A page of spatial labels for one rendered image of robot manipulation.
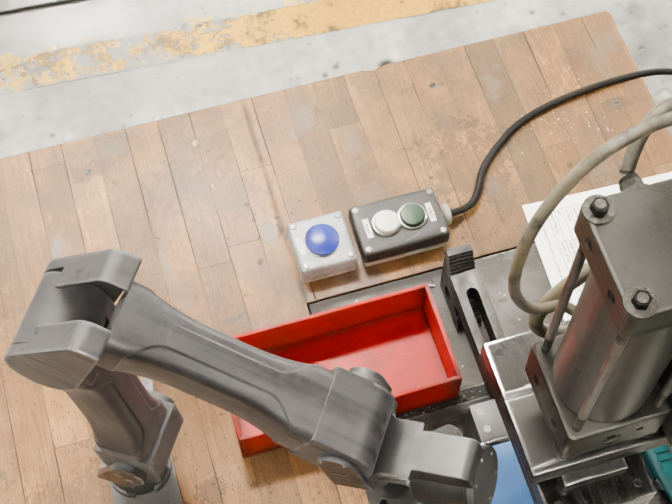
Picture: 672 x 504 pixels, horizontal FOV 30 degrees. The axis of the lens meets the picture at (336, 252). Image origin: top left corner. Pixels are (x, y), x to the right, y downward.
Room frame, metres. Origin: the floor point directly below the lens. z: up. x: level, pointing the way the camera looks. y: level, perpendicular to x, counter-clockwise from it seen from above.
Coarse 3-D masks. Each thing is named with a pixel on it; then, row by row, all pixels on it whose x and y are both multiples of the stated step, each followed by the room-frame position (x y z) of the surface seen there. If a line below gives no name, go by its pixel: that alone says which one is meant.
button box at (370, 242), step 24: (648, 72) 0.94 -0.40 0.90; (576, 96) 0.90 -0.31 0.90; (528, 120) 0.87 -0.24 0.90; (480, 168) 0.80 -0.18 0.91; (432, 192) 0.75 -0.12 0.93; (480, 192) 0.76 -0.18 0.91; (360, 216) 0.72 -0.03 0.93; (432, 216) 0.72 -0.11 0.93; (360, 240) 0.68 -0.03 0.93; (384, 240) 0.68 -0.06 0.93; (408, 240) 0.68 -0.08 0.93; (432, 240) 0.69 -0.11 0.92
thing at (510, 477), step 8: (496, 448) 0.41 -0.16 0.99; (504, 448) 0.41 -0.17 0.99; (512, 448) 0.41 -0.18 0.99; (504, 456) 0.40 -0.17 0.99; (512, 456) 0.40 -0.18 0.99; (504, 464) 0.39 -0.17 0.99; (512, 464) 0.39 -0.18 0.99; (504, 472) 0.38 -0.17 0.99; (512, 472) 0.38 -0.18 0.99; (520, 472) 0.38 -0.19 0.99; (504, 480) 0.38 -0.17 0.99; (512, 480) 0.38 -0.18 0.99; (520, 480) 0.38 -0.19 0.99; (496, 488) 0.37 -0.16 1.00; (504, 488) 0.37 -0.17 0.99; (512, 488) 0.37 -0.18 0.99; (520, 488) 0.37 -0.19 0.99; (496, 496) 0.36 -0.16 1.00; (504, 496) 0.36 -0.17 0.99; (512, 496) 0.36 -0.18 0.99; (520, 496) 0.36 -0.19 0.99; (528, 496) 0.36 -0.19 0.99
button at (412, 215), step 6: (408, 204) 0.73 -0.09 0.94; (414, 204) 0.73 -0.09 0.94; (402, 210) 0.72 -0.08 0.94; (408, 210) 0.72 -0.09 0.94; (414, 210) 0.72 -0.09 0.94; (420, 210) 0.72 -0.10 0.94; (402, 216) 0.71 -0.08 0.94; (408, 216) 0.71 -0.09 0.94; (414, 216) 0.71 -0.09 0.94; (420, 216) 0.71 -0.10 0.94; (408, 222) 0.70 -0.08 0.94; (414, 222) 0.70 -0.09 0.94; (420, 222) 0.70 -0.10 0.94
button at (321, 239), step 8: (320, 224) 0.70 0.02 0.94; (312, 232) 0.69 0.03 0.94; (320, 232) 0.69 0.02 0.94; (328, 232) 0.69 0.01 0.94; (336, 232) 0.69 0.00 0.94; (312, 240) 0.68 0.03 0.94; (320, 240) 0.68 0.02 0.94; (328, 240) 0.68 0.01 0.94; (336, 240) 0.68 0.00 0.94; (312, 248) 0.67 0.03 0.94; (320, 248) 0.67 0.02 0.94; (328, 248) 0.67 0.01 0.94
